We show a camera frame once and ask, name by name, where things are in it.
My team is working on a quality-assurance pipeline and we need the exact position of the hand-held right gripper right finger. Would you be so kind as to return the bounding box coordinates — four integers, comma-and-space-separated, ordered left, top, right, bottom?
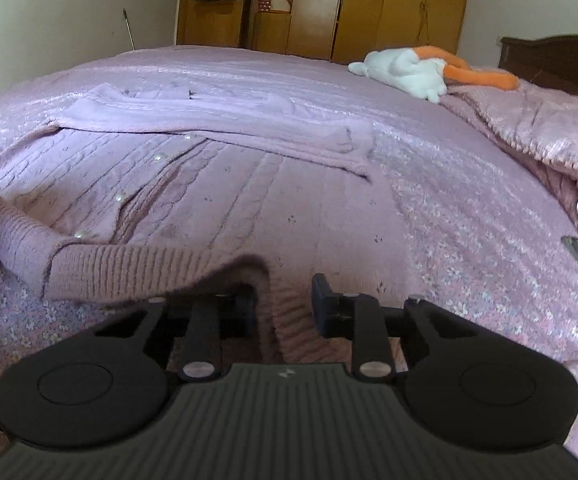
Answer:
311, 273, 476, 382

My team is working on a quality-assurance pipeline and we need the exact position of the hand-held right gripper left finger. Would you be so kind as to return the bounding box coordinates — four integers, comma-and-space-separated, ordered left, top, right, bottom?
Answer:
93, 287, 260, 382

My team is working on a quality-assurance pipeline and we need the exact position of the pink knitted cardigan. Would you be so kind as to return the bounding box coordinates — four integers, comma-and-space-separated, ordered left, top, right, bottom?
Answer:
0, 82, 406, 367

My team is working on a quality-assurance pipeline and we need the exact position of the pink floral bedsheet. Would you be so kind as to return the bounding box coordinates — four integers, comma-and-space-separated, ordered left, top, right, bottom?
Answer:
0, 45, 578, 462

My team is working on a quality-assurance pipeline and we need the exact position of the white and orange plush toy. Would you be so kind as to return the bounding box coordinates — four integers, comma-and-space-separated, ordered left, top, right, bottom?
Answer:
347, 46, 520, 105

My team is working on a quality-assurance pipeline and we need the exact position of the pink checked quilt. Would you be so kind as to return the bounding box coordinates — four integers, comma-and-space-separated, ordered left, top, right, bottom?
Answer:
439, 77, 578, 257

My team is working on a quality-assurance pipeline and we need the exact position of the wooden wardrobe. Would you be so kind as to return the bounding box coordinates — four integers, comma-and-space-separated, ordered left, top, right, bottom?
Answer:
176, 0, 474, 67

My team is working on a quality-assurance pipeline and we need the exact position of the thin metal rod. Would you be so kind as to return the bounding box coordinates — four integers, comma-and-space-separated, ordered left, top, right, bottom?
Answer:
122, 8, 136, 52

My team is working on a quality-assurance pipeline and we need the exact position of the dark wooden bed headboard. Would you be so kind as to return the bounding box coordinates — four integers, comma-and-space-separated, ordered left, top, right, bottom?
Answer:
499, 34, 578, 100

